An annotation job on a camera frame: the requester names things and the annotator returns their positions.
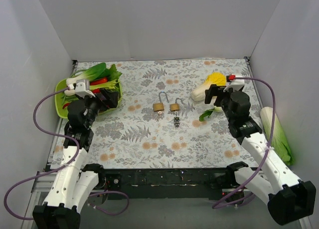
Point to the white radish toy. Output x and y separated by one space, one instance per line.
207 113

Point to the black headed key bunch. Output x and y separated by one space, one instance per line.
176 119

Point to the celery stalk toy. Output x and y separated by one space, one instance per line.
104 85

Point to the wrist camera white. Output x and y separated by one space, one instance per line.
236 82
82 88

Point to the bok choy toy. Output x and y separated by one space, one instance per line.
90 74

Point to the floral tablecloth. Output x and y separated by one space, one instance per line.
130 136

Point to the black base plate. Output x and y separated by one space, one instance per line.
210 183

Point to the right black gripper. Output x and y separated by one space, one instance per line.
215 95

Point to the large brass padlock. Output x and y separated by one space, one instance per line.
157 107

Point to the green plastic tray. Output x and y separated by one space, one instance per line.
61 99

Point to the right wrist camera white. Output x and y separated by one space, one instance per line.
236 82

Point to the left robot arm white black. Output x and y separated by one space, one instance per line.
73 182

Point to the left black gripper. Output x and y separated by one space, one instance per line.
104 99

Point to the small brass padlock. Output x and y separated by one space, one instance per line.
175 106

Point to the brass keys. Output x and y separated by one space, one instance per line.
159 116

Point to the yellow napa cabbage toy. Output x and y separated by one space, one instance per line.
217 78

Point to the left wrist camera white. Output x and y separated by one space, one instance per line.
82 88

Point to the large green white cabbage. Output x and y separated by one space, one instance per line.
279 141

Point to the green lettuce leaf toy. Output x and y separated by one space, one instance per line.
112 75

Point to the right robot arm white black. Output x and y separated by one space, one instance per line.
287 197

